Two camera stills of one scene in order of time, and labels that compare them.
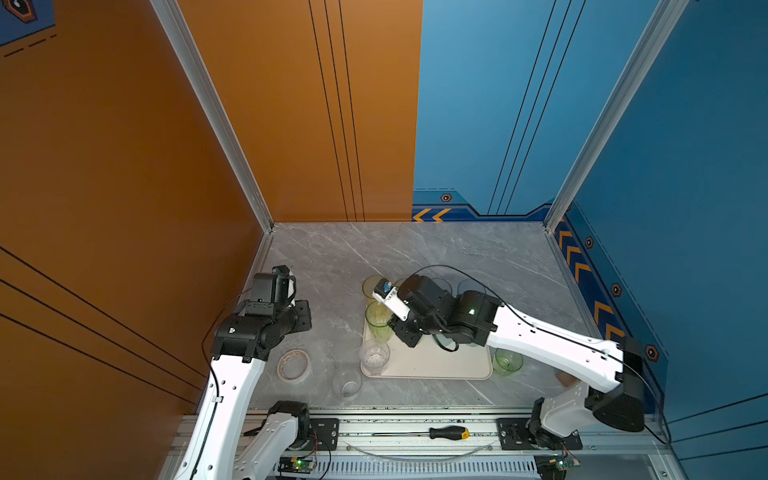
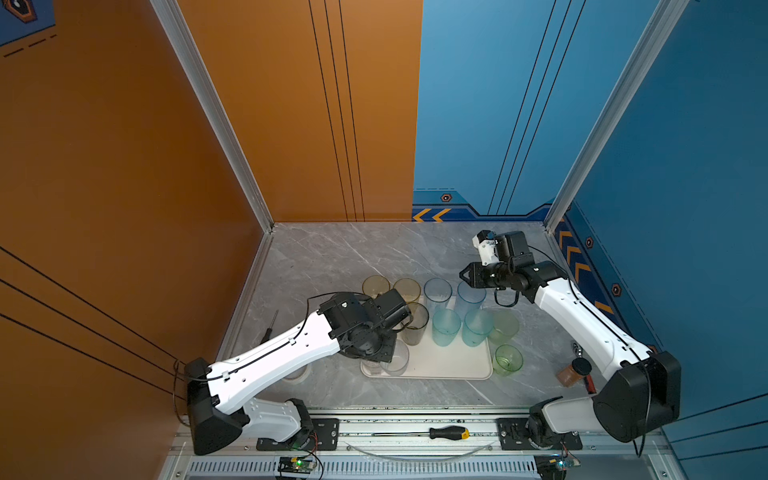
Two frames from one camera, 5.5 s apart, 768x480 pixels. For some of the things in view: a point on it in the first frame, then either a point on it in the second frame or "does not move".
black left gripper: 301,306 -> 386,356
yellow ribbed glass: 368,286 does not move
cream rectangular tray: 427,360 does not move
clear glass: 346,385 -> 399,360
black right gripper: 398,327 -> 473,270
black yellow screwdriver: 440,432 does not move
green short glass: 507,362 does not move
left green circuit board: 296,464 does not move
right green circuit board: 552,466 does not move
